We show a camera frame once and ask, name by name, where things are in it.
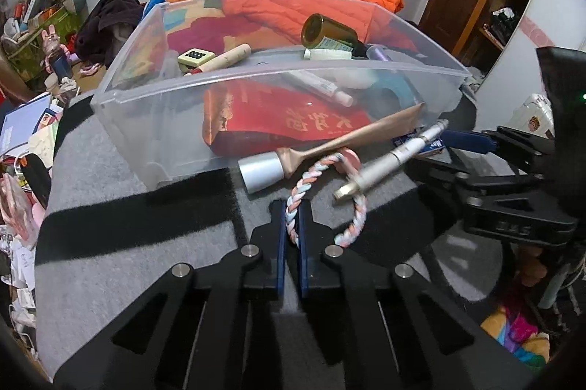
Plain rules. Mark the pink transparent case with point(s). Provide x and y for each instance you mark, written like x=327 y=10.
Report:
x=16 y=206

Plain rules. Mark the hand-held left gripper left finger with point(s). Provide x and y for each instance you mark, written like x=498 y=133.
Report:
x=280 y=252

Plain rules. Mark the peach cylindrical tube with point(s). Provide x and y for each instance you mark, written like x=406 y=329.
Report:
x=224 y=58

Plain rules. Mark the blue round jar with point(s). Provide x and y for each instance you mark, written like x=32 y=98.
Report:
x=398 y=90

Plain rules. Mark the white blue notebook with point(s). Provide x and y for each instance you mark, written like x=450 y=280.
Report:
x=25 y=119

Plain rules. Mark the white silver pen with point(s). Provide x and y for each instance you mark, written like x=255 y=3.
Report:
x=393 y=161

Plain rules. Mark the white bag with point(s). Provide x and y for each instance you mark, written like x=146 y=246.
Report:
x=533 y=117

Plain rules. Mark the clear plastic storage box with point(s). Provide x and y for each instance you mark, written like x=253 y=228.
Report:
x=160 y=119

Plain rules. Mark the green patterned bag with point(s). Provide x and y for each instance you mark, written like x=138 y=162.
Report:
x=27 y=55

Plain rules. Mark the red gold printed packet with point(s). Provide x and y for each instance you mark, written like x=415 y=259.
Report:
x=284 y=122

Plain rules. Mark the cream ribbed cylinder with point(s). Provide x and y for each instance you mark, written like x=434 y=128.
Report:
x=359 y=79

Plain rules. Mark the white green tube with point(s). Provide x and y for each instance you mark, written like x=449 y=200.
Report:
x=327 y=54

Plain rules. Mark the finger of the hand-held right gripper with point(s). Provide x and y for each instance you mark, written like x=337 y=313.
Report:
x=464 y=140
x=458 y=179

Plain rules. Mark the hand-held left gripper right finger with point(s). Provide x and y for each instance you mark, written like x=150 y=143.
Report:
x=303 y=266

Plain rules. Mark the black pouch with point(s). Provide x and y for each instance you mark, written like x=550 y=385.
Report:
x=36 y=179

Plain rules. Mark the white sliding door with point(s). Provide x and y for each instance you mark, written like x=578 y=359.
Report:
x=549 y=5

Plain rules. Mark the dark cloth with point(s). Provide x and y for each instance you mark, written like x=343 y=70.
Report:
x=107 y=23

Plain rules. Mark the brown glass bottle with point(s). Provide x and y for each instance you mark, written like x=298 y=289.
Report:
x=327 y=30

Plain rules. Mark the pink bunny figure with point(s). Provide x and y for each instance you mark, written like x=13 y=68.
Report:
x=56 y=51

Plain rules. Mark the small white tube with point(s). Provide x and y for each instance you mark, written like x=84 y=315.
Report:
x=320 y=86

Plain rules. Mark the rose gold shoehorn brush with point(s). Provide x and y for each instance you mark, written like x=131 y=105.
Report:
x=329 y=145

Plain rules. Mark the person's right hand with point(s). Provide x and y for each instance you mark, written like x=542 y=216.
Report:
x=532 y=266

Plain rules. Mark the mahjong tile block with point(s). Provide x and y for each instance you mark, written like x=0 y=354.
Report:
x=196 y=59

